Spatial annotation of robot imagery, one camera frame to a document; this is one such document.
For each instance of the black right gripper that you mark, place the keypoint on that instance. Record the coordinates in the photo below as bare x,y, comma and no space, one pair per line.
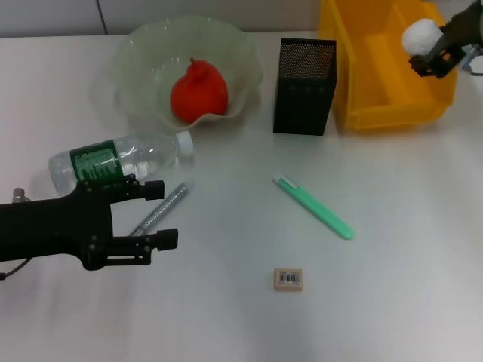
468,26

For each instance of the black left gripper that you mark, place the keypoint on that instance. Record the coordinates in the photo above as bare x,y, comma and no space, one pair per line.
56,230

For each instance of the grey marker pen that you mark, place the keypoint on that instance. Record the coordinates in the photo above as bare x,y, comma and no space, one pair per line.
170,201

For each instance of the white paper ball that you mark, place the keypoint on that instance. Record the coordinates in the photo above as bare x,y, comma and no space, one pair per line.
422,35

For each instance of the clear green-label water bottle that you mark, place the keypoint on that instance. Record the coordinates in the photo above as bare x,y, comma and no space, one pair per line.
98,162

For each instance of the beige eraser with barcode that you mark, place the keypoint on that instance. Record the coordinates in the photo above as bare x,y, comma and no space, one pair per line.
288,280

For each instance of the mint green pen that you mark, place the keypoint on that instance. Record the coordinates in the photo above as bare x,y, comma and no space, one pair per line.
313,205

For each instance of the red-orange toy fruit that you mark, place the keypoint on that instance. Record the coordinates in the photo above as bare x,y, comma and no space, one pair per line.
198,94

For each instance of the black mesh pen holder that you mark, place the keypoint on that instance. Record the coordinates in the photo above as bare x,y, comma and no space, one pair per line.
303,102

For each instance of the translucent wavy fruit bowl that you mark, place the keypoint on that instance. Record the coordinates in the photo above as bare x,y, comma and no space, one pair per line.
151,56

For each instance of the yellow plastic storage bin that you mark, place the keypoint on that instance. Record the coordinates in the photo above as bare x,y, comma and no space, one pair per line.
388,83

